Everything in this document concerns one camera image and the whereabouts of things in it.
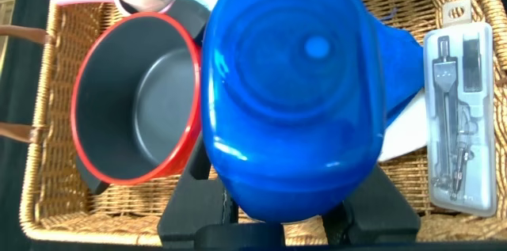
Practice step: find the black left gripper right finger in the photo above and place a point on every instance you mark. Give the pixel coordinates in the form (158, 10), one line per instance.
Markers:
(376, 211)

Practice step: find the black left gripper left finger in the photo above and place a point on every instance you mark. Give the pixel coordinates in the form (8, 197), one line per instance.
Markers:
(194, 203)

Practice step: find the white bottle blue cap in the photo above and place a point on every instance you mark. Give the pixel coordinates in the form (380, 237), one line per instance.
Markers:
(293, 92)

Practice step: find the white soap bar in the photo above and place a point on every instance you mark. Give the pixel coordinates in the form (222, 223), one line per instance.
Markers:
(404, 136)

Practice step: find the clear plastic toothbrush pack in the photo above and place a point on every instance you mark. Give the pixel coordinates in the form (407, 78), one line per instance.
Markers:
(461, 124)

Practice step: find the black tablecloth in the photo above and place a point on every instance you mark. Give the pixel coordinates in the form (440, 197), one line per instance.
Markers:
(16, 84)

